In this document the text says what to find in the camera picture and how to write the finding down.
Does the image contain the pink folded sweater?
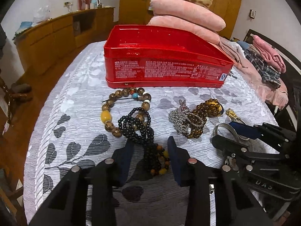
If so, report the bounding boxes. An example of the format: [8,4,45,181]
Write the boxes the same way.
[252,35,286,73]

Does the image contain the silver bead chain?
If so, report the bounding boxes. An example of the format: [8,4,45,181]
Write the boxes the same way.
[168,99,196,135]

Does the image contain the pink bed sheet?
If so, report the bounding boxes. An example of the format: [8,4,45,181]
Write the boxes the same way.
[232,59,288,110]

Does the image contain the black bead necklace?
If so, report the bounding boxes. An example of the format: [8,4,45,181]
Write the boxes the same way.
[117,107,170,176]

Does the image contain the white plastic bag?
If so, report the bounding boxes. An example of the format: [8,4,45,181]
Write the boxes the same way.
[33,5,50,24]

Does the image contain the dark wooden headboard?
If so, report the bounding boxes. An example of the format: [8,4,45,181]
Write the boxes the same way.
[243,28,301,132]

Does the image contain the light blue kettle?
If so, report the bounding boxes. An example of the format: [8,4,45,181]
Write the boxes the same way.
[90,0,102,9]

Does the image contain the wicker chair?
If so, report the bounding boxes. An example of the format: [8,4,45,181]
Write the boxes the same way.
[1,168,27,225]

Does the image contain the beige crumpled cloth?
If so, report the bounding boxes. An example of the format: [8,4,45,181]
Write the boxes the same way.
[219,37,247,68]

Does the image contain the lower pink folded quilt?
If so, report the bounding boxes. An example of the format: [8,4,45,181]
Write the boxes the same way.
[148,15,220,45]

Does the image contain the wooden coat stand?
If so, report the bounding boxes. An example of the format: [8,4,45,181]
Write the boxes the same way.
[1,78,32,124]

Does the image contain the upper pink folded quilt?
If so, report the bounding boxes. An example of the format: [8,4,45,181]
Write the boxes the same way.
[150,0,226,32]

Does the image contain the pink folded quilt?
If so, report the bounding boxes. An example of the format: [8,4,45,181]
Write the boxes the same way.
[148,15,220,45]
[150,0,226,32]

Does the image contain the red tin box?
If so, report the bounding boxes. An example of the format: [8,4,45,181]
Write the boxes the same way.
[104,25,234,88]

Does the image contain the amber bead bracelet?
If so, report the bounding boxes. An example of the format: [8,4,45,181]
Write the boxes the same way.
[187,98,224,139]

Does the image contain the blue cloth on sideboard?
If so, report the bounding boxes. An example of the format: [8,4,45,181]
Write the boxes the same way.
[15,21,33,35]

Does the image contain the wall thermostat panel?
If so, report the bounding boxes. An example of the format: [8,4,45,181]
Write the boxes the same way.
[249,9,256,19]

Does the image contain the wooden sideboard cabinet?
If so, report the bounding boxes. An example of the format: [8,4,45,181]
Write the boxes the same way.
[14,7,115,76]

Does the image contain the large brown bead bracelet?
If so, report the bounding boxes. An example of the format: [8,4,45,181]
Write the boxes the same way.
[100,87,152,138]

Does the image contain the plaid folded clothes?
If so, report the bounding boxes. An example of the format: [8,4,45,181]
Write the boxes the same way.
[244,49,281,89]

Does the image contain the gold pendant charm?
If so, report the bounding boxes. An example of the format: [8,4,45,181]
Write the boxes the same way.
[226,108,241,122]

